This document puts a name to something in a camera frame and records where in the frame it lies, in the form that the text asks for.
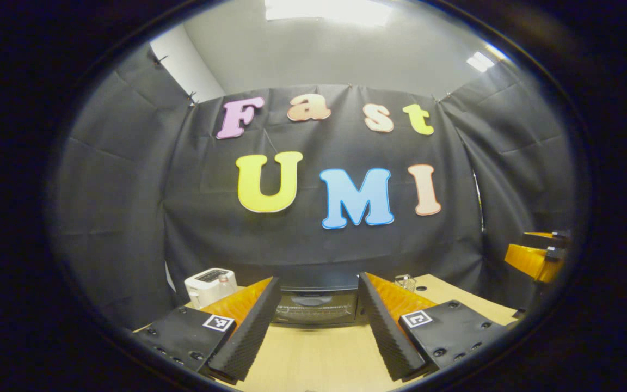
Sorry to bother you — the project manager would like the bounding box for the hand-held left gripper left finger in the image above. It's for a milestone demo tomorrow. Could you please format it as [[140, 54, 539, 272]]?
[[131, 276, 282, 382]]

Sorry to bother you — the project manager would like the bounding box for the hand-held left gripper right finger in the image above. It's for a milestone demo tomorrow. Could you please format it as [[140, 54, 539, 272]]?
[[357, 272, 510, 382]]

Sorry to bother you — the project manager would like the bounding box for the black electric oven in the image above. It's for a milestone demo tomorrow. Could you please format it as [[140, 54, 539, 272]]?
[[270, 275, 371, 327]]

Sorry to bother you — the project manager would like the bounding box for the white toaster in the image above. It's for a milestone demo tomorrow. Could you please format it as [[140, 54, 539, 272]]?
[[184, 267, 238, 310]]

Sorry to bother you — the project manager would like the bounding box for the small ceiling light panel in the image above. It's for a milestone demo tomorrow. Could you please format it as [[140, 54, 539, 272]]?
[[466, 44, 510, 72]]

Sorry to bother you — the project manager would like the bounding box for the large ceiling light panel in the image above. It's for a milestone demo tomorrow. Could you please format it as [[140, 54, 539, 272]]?
[[265, 0, 391, 27]]

